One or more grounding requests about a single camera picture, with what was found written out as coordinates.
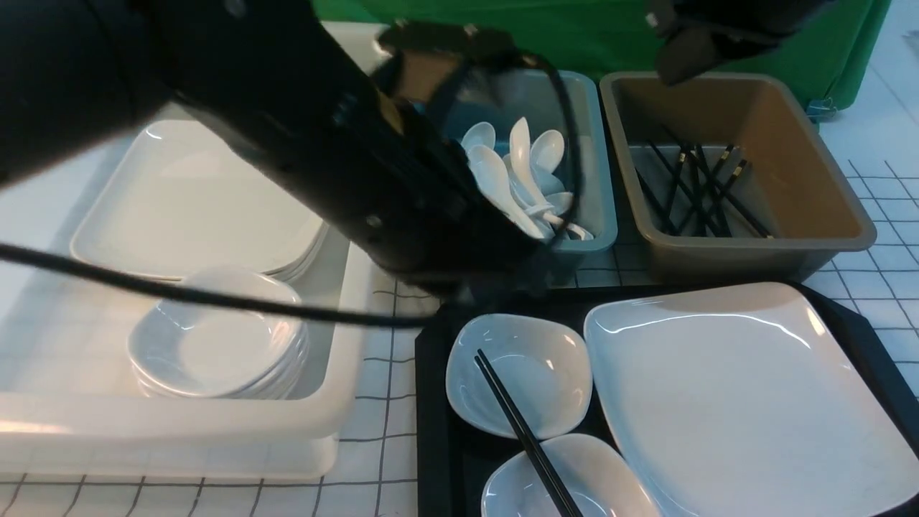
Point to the large white plastic bin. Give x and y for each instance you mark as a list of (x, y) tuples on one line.
[(71, 403)]

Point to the teal plastic bin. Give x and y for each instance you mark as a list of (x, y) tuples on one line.
[(530, 94)]

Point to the black serving tray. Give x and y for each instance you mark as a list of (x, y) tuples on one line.
[(454, 459)]

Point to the stack of white bowls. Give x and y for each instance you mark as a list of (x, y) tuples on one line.
[(185, 350)]

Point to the black chopstick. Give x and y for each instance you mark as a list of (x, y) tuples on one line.
[(528, 427), (517, 431)]

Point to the metal binder clip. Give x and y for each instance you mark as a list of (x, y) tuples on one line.
[(820, 110)]

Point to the pile of black chopsticks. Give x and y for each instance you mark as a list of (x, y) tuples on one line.
[(698, 195)]

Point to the white grid tablecloth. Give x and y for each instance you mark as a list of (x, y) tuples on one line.
[(375, 473)]

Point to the brown plastic bin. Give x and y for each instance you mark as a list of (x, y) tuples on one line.
[(795, 187)]

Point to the pile of white spoons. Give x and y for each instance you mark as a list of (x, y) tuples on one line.
[(523, 184)]

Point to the large white square plate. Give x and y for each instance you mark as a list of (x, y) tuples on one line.
[(755, 400)]

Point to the green cloth backdrop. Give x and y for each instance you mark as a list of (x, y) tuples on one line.
[(826, 60)]

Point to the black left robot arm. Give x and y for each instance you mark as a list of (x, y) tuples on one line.
[(365, 151)]

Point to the white bowl tray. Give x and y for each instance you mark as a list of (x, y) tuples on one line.
[(598, 479), (544, 366)]

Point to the stack of white plates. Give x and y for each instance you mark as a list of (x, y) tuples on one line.
[(181, 201)]

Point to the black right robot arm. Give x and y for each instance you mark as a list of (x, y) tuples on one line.
[(699, 36)]

